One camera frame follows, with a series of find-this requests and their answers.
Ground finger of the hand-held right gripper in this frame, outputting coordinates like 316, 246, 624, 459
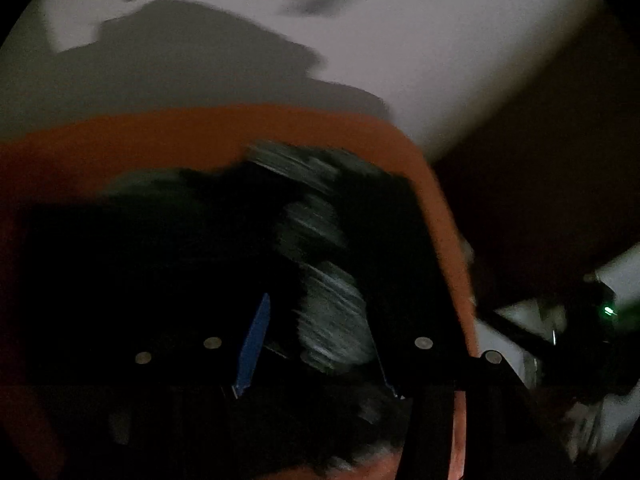
479, 306, 557, 362

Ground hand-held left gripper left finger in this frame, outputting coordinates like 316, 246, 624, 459
65, 291, 272, 480

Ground orange fleece blanket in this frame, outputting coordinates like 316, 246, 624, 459
0, 104, 481, 480

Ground brown wooden wardrobe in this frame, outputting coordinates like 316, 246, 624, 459
430, 0, 640, 311

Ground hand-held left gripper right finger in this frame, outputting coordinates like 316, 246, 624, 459
365, 297, 583, 480

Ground black printed pants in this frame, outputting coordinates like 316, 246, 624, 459
20, 142, 451, 476

